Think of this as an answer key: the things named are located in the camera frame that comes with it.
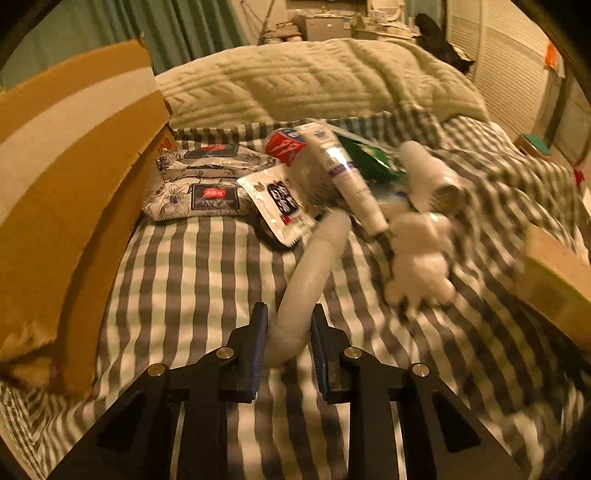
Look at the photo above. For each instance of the grey checked bedsheet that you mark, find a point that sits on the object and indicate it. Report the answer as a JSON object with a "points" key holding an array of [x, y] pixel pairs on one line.
{"points": [[184, 286]]}

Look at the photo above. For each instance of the white cream tube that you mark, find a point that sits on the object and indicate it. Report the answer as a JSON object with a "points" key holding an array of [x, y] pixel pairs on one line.
{"points": [[346, 175]]}

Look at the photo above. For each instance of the white louvred closet door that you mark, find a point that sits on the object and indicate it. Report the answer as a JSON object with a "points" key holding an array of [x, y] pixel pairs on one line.
{"points": [[508, 60]]}

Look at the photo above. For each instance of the small tan box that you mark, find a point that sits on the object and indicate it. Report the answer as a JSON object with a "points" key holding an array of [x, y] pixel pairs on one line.
{"points": [[554, 281]]}

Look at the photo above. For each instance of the teal box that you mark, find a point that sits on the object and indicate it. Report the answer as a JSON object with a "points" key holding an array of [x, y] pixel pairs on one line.
{"points": [[535, 144]]}

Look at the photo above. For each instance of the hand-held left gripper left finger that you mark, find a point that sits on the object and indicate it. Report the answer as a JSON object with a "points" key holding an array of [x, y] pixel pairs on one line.
{"points": [[258, 353]]}

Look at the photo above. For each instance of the green curtain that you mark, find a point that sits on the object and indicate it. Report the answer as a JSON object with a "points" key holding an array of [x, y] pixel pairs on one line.
{"points": [[184, 27]]}

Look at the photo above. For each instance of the cluttered white dresser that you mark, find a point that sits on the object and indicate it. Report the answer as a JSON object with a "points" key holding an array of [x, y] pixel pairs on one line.
{"points": [[388, 27]]}

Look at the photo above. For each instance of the red and white packet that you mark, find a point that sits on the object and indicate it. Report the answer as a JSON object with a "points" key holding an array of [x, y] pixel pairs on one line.
{"points": [[284, 145]]}

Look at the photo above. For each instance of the orange paper note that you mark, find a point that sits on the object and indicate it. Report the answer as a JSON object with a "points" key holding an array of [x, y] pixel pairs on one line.
{"points": [[554, 55]]}

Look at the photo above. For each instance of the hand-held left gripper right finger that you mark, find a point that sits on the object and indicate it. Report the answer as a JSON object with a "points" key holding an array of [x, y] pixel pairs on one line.
{"points": [[318, 357]]}

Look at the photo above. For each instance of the black garment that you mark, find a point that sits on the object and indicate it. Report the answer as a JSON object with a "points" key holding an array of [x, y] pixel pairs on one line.
{"points": [[436, 39]]}

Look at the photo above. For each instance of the large brown cardboard box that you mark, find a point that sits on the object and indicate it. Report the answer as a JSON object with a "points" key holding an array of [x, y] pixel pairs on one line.
{"points": [[69, 207]]}

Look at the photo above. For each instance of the white and blue packet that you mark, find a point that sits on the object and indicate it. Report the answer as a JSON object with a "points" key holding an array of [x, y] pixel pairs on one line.
{"points": [[392, 196]]}

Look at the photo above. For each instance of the white plastic bottle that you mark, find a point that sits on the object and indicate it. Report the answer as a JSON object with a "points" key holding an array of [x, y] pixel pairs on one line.
{"points": [[425, 170]]}

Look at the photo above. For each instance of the white plush toy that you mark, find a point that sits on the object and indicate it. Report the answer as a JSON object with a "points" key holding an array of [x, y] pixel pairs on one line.
{"points": [[420, 263]]}

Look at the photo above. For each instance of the silver sachet with black print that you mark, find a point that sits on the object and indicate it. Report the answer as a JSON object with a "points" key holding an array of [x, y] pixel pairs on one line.
{"points": [[281, 203]]}

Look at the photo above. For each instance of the floral tissue pack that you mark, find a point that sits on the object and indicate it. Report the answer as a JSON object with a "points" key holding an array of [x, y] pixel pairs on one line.
{"points": [[184, 198], [217, 157]]}

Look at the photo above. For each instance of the green snack packet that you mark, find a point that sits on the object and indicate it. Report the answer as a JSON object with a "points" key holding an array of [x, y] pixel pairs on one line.
{"points": [[369, 159]]}

